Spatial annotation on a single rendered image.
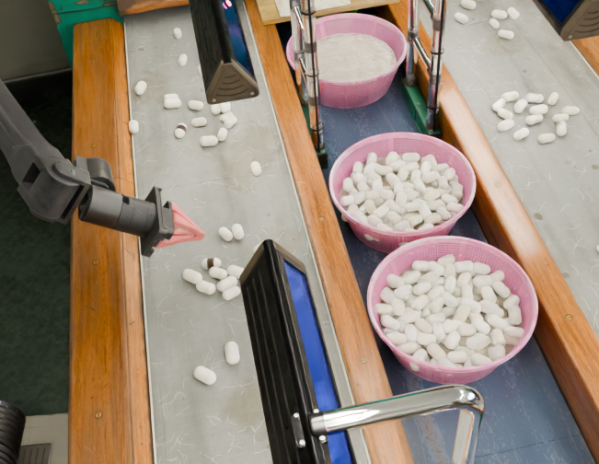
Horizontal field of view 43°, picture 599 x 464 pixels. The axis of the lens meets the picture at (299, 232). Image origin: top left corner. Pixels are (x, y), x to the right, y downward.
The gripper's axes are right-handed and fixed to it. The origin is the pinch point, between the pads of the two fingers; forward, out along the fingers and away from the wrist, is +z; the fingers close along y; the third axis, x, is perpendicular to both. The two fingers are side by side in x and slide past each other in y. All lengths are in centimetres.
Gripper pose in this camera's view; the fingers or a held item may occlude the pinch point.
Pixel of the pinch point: (199, 235)
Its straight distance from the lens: 127.2
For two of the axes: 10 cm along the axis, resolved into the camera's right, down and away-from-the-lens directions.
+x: -5.5, 6.5, 5.3
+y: -2.0, -7.2, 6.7
